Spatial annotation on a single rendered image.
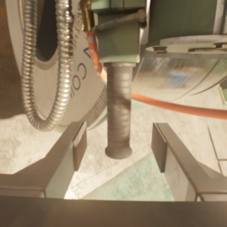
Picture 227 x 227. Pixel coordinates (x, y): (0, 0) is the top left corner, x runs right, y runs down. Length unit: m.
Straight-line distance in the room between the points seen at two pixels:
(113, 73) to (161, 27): 0.07
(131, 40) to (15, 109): 1.31
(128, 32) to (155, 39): 0.04
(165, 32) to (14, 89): 1.40
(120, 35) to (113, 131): 0.12
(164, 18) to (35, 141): 1.35
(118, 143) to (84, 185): 1.40
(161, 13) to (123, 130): 0.14
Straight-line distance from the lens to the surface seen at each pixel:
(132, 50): 0.21
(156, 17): 0.20
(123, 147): 0.24
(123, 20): 0.20
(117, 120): 0.22
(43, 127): 0.28
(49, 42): 1.12
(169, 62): 0.59
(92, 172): 1.64
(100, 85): 0.51
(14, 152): 1.42
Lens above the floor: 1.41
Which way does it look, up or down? 50 degrees down
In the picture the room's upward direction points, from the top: 71 degrees clockwise
